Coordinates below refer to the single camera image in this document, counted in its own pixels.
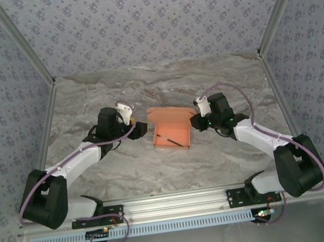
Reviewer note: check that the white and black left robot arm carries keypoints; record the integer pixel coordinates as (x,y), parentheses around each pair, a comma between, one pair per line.
(75,162)

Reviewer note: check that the aluminium slotted base rail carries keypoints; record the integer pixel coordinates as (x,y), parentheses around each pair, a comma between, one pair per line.
(173,206)

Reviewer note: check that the aluminium table side rail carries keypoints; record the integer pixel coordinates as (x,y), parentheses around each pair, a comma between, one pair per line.
(49,112)
(278,93)

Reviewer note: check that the aluminium corner post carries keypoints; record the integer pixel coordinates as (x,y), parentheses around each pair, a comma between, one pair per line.
(281,6)
(20,41)

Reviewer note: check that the orange paper box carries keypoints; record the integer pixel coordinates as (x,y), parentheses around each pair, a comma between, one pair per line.
(171,131)

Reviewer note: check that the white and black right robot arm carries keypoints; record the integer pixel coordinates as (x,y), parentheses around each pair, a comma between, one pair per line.
(256,135)

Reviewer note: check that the small LED circuit board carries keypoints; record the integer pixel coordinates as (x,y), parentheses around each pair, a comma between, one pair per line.
(265,212)
(104,230)

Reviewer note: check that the black pen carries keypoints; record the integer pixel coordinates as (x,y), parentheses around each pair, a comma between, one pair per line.
(170,140)

